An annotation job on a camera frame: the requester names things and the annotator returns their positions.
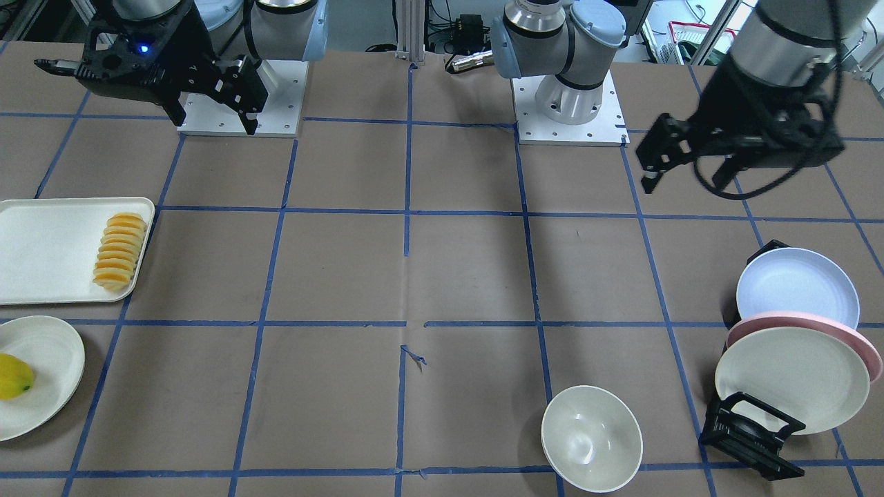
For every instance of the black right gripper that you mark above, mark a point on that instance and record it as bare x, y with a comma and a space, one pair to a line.
188, 43

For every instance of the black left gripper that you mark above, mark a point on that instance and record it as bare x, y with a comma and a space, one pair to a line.
726, 103

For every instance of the blue plate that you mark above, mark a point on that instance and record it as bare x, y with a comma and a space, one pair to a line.
798, 280

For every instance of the sliced yellow bread loaf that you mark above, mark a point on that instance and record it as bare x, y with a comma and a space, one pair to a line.
119, 251

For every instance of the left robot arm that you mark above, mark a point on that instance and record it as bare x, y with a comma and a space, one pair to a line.
576, 41

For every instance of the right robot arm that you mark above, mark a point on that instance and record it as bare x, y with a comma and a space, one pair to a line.
264, 30

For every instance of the cream white plate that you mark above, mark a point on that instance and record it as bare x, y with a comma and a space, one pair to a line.
811, 376

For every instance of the pink plate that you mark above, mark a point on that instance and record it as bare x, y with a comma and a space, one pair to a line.
850, 336

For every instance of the round cream plate with lemon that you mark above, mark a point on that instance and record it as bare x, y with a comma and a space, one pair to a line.
55, 352

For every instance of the white rectangular tray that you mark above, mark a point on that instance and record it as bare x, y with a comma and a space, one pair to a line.
49, 248

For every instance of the silver flashlight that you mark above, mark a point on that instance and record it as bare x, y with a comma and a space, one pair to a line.
457, 66

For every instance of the black dish rack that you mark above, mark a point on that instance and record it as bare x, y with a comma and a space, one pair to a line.
745, 440

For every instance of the white ceramic bowl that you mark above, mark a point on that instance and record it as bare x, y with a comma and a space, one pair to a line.
592, 439

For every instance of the yellow lemon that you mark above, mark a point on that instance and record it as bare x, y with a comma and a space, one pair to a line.
17, 377

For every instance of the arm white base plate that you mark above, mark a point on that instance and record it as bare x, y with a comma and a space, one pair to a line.
550, 113
270, 102

